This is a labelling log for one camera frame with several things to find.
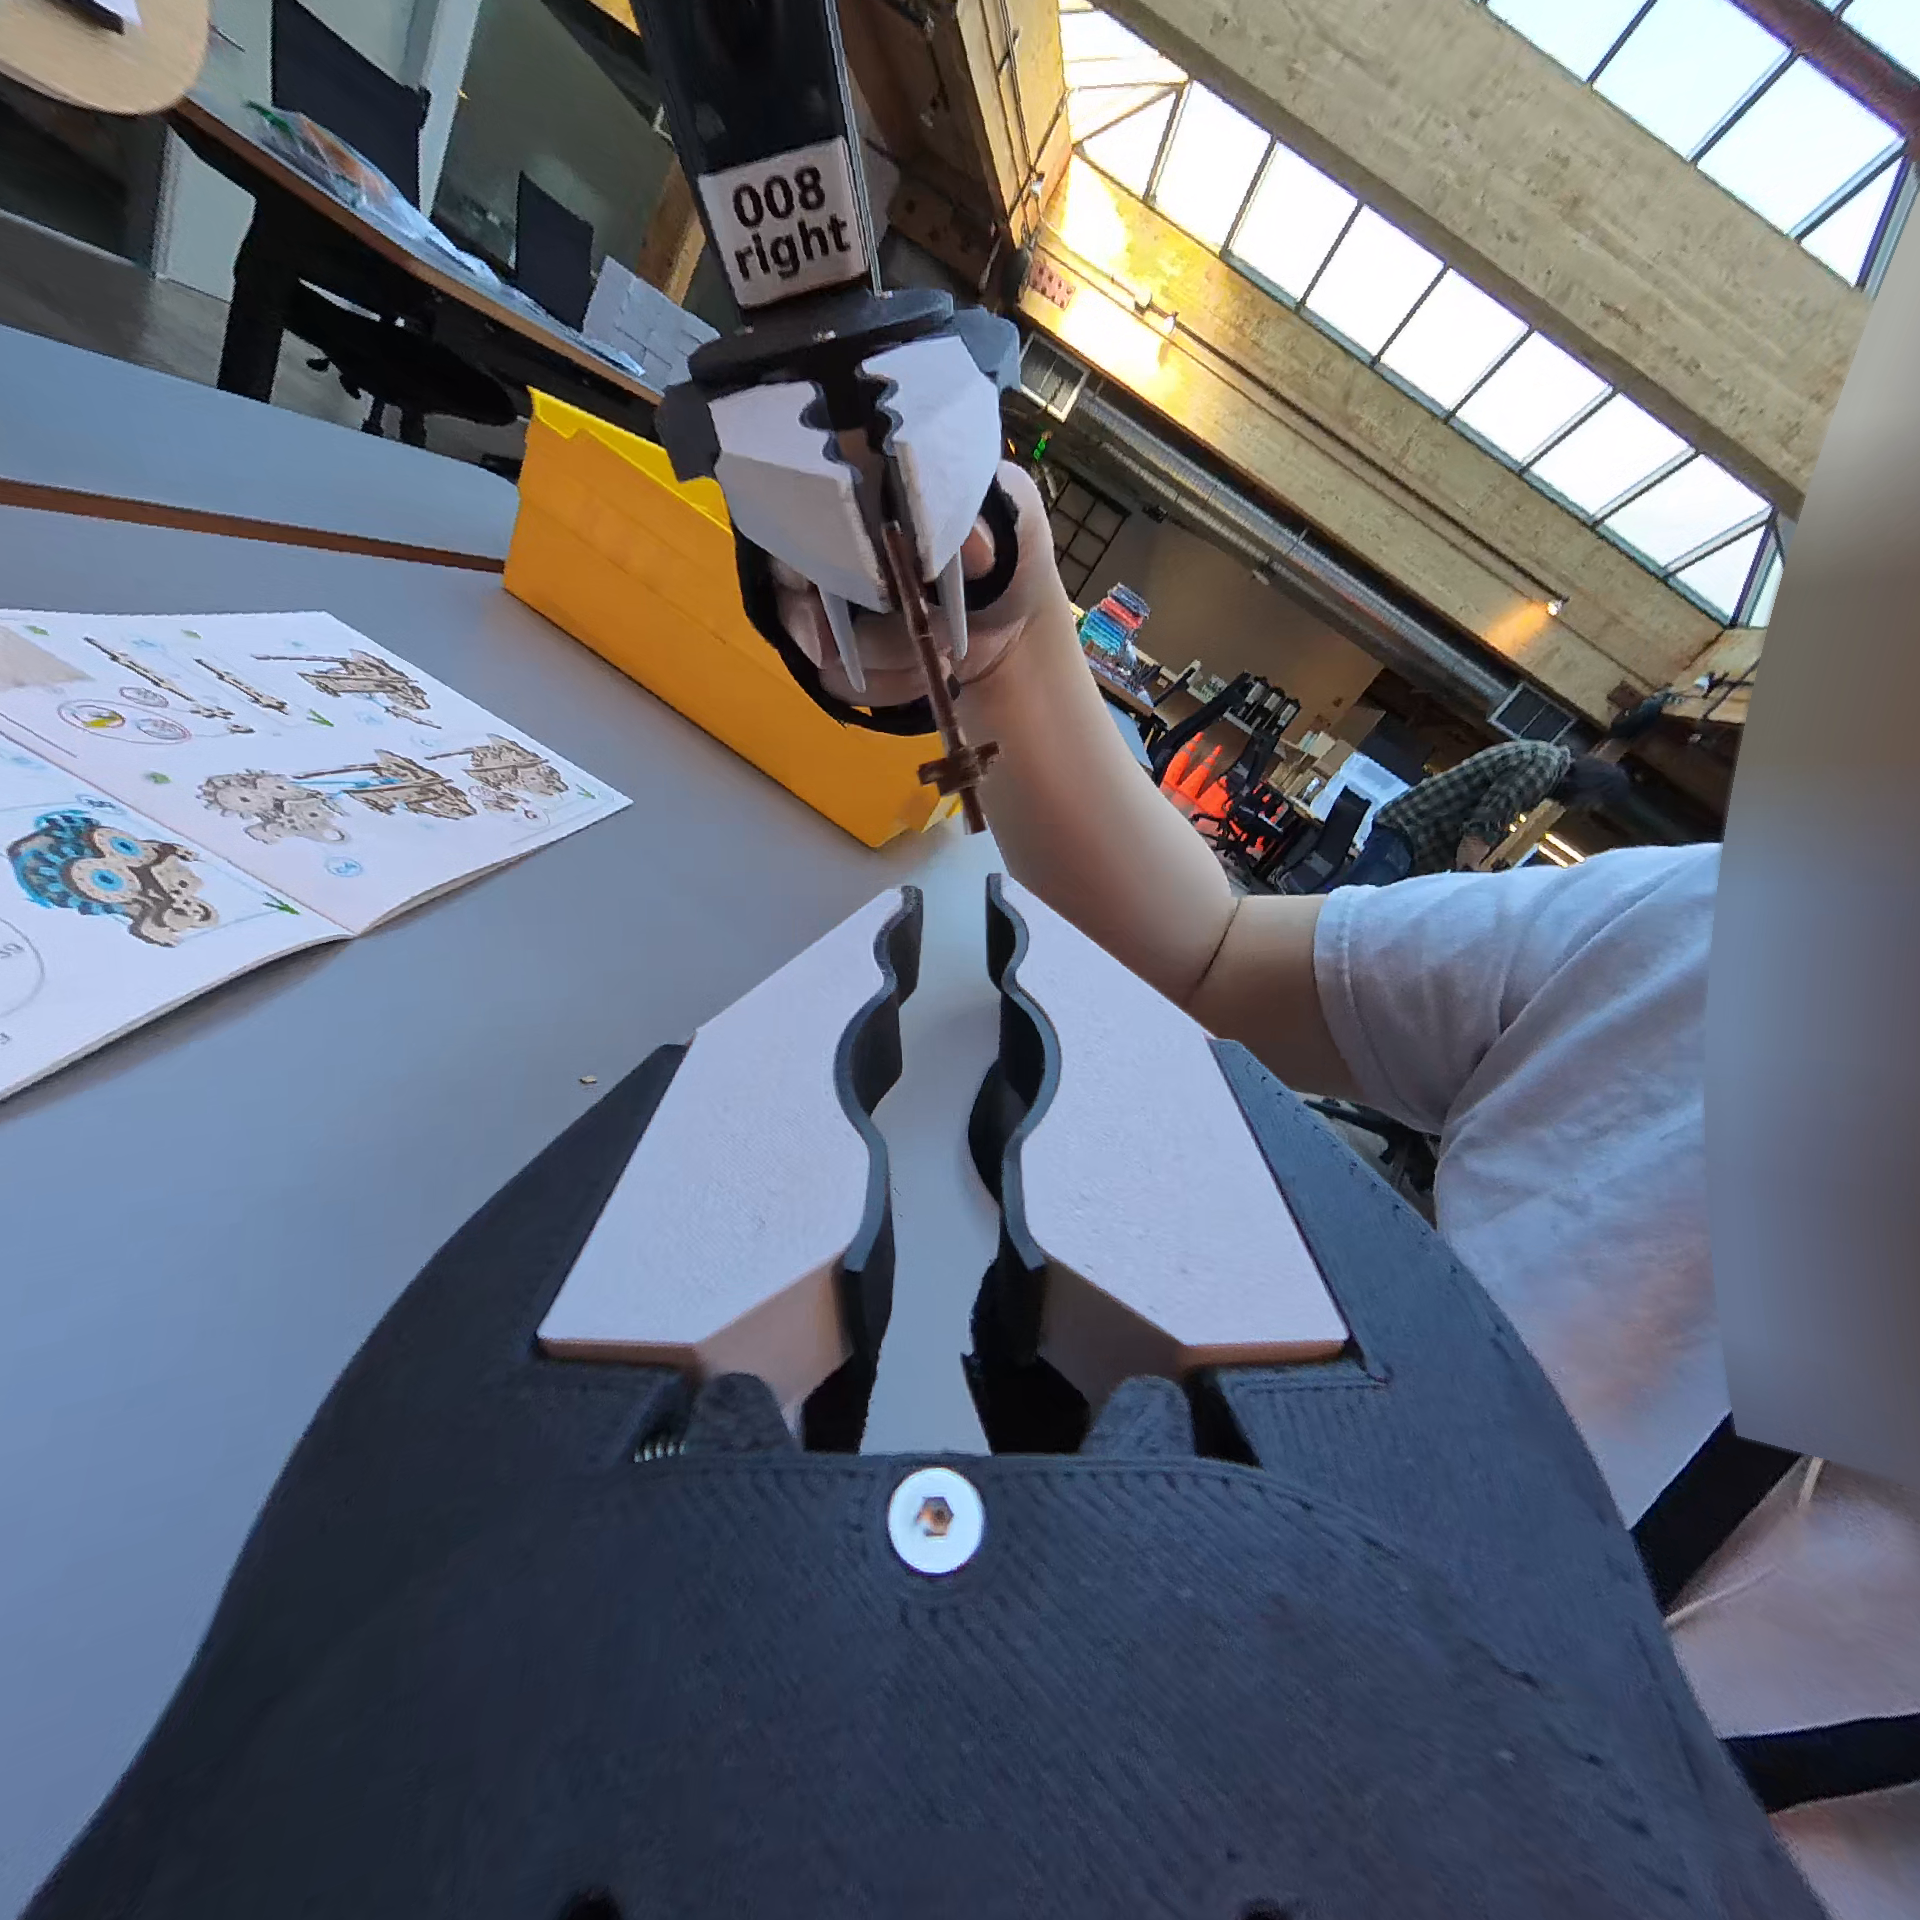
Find round wooden table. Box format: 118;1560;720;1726
0;0;212;121

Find person's right hand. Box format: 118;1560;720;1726
778;457;1079;715

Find stack of white boxes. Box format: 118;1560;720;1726
582;259;722;380

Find person's white t-shirt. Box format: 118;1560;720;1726
1313;844;1920;1920

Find silver ventilation duct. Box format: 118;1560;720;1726
1051;382;1517;708

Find grey desk with brown edge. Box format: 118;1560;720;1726
0;322;529;573

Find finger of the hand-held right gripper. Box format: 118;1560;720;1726
715;384;900;612
873;347;1004;569

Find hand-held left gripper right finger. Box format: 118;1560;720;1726
965;874;1352;1455

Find person's right forearm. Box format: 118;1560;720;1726
967;623;1446;1130

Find black shoulder strap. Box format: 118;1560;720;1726
1632;1433;1920;1811

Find wooden axle part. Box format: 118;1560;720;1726
877;519;1004;837

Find model instruction booklet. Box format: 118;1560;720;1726
0;608;634;1106

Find wooden background desk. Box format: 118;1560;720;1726
169;94;670;405

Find black office chair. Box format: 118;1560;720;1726
270;0;520;453

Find skylight windows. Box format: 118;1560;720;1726
1057;0;1920;633

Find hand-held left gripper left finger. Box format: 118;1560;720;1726
535;885;926;1455

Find yellow plastic bin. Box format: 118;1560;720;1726
503;388;963;852

